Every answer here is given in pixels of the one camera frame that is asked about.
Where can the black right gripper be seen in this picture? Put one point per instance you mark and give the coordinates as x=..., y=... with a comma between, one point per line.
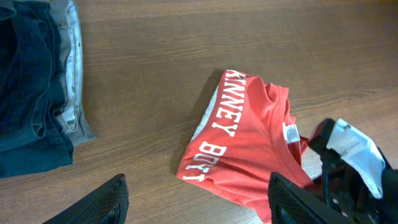
x=343, y=187

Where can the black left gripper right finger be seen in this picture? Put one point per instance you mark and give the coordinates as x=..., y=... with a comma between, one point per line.
x=291, y=204

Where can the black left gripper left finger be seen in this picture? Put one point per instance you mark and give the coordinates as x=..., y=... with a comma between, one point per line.
x=108, y=204

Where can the red t-shirt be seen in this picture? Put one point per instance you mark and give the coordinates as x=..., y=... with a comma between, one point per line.
x=246, y=134

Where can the navy blue folded shirt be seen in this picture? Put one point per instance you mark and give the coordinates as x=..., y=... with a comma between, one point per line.
x=32, y=140

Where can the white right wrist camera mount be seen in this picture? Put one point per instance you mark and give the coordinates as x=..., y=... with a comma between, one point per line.
x=360, y=152

